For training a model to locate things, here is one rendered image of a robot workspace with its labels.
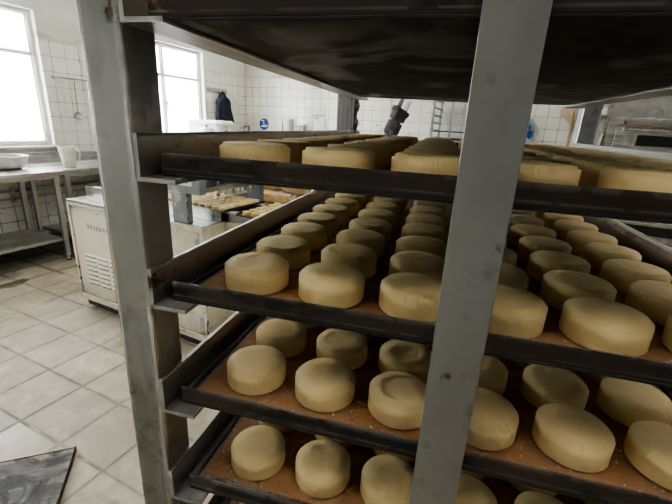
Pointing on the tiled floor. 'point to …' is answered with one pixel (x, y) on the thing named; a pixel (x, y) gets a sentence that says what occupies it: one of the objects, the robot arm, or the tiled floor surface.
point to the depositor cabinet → (86, 234)
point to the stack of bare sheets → (36, 478)
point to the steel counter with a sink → (47, 169)
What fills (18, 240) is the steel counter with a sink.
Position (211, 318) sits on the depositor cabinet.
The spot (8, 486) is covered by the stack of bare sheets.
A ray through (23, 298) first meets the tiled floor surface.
